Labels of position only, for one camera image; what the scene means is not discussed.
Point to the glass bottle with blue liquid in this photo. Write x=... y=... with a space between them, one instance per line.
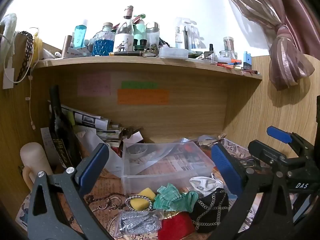
x=103 y=45

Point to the clear bottle with illustrated label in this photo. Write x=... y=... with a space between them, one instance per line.
x=123 y=37

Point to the newspaper-print mat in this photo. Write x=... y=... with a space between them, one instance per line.
x=105 y=200

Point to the white patterned scrunchie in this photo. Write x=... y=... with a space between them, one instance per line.
x=202 y=183

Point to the pile of papers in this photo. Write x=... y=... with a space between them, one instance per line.
x=85 y=122

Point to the yellow sponge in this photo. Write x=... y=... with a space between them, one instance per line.
x=140 y=200

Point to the mint green bottle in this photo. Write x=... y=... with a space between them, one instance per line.
x=140 y=30

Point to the clear flat plastic case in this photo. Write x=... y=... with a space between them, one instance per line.
x=173 y=52

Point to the red velvet coin purse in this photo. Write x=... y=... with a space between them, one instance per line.
x=176 y=223

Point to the red pen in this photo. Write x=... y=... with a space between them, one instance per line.
x=225 y=65

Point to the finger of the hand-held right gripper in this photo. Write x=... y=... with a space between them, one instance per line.
x=277 y=133
x=262 y=152

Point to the small glass jar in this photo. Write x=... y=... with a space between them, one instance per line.
x=228 y=43

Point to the clear bottle with silver cap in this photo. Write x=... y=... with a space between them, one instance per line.
x=152 y=33

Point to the wooden clothespin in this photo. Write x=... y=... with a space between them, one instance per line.
x=221 y=136

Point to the blue plastic box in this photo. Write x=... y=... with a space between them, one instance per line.
x=247 y=60

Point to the small black-capped bottle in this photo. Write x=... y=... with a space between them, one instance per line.
x=143 y=42
x=136 y=43

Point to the white cloth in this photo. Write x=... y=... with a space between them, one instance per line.
x=7 y=30

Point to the green scrunchie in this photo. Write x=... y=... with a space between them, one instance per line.
x=172 y=197

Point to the orange sticky note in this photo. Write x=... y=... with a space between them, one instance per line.
x=143 y=96

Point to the small grey bowl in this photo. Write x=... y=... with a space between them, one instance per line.
x=136 y=151

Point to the white paper tag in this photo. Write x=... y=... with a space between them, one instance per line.
x=8 y=76

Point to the packaged toothbrush set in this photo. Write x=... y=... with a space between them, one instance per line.
x=183 y=33

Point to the clear plastic storage box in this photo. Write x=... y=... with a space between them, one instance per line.
x=165 y=170

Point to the dark wine bottle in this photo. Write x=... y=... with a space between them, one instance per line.
x=60 y=135

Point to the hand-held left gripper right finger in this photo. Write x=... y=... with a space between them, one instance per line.
x=225 y=165

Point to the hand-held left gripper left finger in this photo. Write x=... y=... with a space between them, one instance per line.
x=93 y=162

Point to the pink sticky note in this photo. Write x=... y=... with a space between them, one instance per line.
x=93 y=83

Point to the pink striped curtain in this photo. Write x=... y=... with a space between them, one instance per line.
x=275 y=17

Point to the yellow plastic item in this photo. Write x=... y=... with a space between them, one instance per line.
x=37 y=47

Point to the silver glitter fabric bag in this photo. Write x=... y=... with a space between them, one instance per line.
x=137 y=221

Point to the brown cardboard tube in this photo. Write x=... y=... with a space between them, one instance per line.
x=66 y=46

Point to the green sticky note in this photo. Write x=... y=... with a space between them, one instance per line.
x=139 y=85

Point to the teal mouthwash bottle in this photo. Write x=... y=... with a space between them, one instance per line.
x=80 y=35

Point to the black nail polish bottle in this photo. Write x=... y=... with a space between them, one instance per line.
x=211 y=48

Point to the wooden shelf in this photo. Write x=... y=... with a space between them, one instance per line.
x=150 y=63

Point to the orange marker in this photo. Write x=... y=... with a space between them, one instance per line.
x=236 y=61

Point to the amber glass tube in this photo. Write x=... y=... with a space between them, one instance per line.
x=126 y=53

